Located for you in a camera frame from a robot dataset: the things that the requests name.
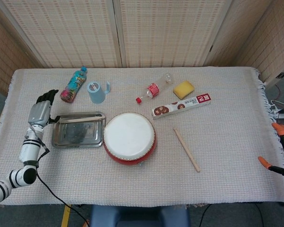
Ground red drum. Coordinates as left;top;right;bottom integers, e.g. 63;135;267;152
102;112;158;166

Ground bamboo folding screen panel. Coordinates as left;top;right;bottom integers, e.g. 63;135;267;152
204;0;274;68
0;7;38;95
112;0;235;68
0;0;123;69
235;0;284;89

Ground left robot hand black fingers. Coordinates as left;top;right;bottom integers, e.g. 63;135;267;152
27;89;61;127

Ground black arm cable with plug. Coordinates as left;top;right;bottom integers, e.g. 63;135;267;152
35;141;89;227

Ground light blue plastic mug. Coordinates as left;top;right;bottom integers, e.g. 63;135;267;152
87;80;111;105

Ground red cable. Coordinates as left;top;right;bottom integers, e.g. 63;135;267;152
274;84;283;101

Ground yellow sponge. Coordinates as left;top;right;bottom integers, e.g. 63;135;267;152
172;80;195;100

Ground yellow floor tape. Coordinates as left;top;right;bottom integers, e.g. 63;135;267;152
61;204;72;227

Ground woven beige tablecloth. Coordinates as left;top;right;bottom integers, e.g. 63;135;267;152
0;66;284;206

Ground long cling film box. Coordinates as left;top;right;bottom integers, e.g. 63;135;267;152
151;94;213;120

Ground black floor cable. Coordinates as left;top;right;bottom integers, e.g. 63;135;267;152
200;203;213;227

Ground rectangular metal tray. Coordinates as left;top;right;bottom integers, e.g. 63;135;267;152
51;111;107;149

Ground colourful drink bottle blue cap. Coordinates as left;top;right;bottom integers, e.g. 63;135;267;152
59;66;89;104

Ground clear bottle red cap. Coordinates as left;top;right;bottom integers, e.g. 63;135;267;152
135;73;174;104

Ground wooden drumstick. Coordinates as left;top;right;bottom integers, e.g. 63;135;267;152
59;115;104;122
173;128;201;173

